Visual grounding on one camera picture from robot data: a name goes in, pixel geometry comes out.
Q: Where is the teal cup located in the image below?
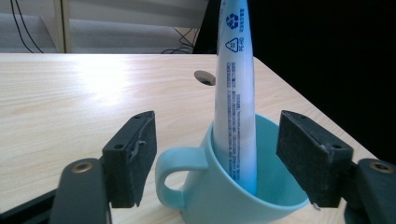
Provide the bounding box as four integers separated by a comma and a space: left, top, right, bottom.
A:
154, 113, 310, 224

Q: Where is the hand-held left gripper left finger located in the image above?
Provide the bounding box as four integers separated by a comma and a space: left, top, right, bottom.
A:
101, 110, 158, 209

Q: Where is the black curtain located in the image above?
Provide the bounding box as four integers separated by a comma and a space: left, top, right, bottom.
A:
191, 0, 396, 166

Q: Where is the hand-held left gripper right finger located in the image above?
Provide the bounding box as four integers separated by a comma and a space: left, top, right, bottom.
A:
276, 109, 355, 209

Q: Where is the white and blue toothpaste tube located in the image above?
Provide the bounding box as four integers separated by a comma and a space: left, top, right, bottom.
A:
212, 0, 259, 197

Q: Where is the black wall cable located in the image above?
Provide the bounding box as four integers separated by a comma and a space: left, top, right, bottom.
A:
8, 0, 201, 55

